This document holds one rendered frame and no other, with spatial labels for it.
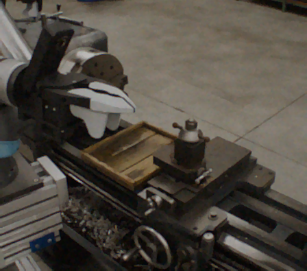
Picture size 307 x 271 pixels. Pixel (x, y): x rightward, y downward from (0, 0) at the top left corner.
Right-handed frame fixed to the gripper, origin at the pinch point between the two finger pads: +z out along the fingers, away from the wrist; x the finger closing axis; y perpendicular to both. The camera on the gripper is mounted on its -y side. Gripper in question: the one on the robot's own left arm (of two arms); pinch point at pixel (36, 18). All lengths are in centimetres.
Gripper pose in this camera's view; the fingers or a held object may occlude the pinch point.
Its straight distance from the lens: 183.0
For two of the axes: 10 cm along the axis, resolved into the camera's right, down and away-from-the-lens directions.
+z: 0.0, 8.8, 4.7
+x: 7.5, 3.2, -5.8
